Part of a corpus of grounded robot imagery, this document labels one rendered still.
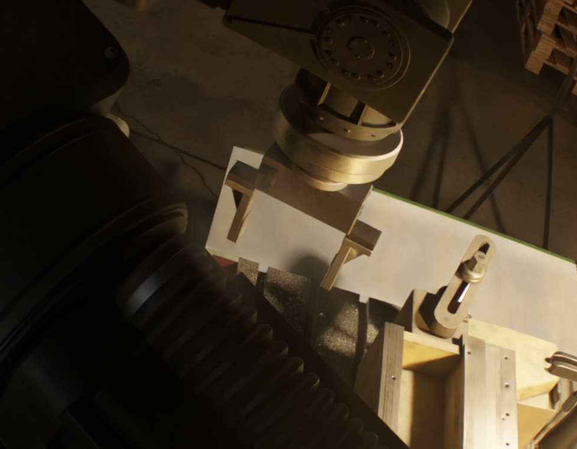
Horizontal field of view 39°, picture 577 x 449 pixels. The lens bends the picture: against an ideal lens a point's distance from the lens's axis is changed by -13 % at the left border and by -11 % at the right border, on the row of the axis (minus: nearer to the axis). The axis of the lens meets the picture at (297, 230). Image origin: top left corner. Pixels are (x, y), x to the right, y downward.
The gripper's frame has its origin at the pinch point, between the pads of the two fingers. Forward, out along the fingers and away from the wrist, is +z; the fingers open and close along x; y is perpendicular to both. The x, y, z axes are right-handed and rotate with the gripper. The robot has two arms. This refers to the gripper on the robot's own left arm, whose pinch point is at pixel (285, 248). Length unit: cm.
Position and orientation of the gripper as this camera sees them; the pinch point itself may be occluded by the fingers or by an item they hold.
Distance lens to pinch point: 117.0
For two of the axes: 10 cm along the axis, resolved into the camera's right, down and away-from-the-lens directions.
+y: -3.3, 5.4, -7.7
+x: 8.9, 4.5, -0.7
